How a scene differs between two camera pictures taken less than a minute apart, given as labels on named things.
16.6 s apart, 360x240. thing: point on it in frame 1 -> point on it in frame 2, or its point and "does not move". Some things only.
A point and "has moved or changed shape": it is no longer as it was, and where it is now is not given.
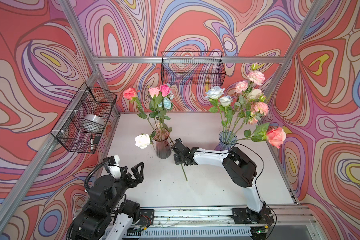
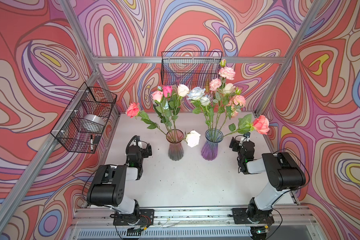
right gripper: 177,162 -> 236,144
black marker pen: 91,143 does not move
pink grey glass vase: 163,147 has moved or changed shape
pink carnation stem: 257,77 -> 217,84
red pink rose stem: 130,94 -> 132,111
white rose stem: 143,140 -> 192,138
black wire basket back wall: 192,68 does not move
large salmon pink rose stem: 275,136 -> 260,124
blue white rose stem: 226,102 -> 205,101
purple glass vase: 227,139 -> 209,151
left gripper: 132,183 -> 144,151
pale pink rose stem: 157,99 has moved or changed shape
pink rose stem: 165,90 has moved or changed shape
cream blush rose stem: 186,176 -> 182,91
